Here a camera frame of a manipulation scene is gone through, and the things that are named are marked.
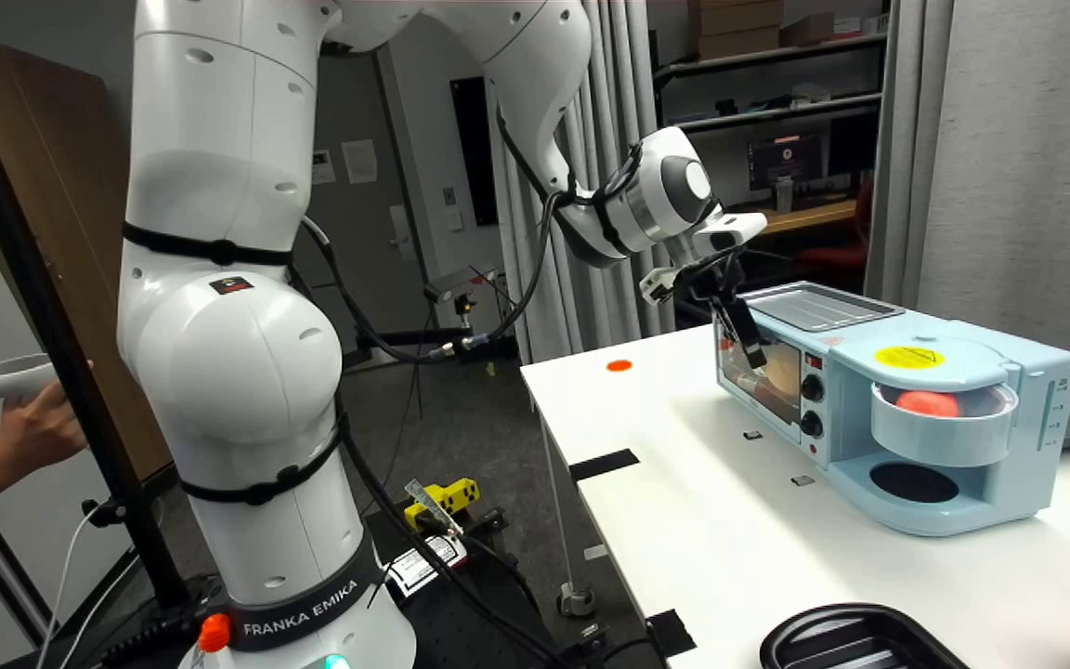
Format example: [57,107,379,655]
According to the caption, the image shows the person right hand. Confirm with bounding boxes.
[0,374,86,479]

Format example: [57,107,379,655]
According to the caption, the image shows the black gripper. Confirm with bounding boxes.
[681,249,774,374]

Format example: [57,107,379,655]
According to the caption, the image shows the small black tape strip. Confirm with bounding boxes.
[641,607,698,660]

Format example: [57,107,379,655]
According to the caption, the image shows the thin metal rod stand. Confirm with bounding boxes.
[533,405,599,620]

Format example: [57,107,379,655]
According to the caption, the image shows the dark shelf unit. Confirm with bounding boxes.
[651,0,899,209]

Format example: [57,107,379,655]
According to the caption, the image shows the red toy in coffee maker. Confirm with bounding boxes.
[894,391,964,420]

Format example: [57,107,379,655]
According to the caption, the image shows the white bottle orange cap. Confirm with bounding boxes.
[178,610,241,669]

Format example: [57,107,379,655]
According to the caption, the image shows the black plastic tray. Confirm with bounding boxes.
[754,599,973,669]

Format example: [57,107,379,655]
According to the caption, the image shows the white VR controller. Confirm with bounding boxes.
[0,354,63,405]

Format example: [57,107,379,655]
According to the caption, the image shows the brown wooden board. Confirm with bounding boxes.
[0,29,156,485]

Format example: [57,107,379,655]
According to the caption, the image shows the glass toaster oven door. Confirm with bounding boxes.
[715,324,811,431]

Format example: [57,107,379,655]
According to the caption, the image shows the large black tape strip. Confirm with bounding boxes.
[564,444,641,484]

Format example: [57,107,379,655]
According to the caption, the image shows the wooden desk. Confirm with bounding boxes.
[730,195,867,301]

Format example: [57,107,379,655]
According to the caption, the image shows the yellow clamp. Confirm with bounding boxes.
[402,477,488,540]

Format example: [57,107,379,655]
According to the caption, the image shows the light blue toaster oven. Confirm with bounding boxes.
[704,277,1070,543]

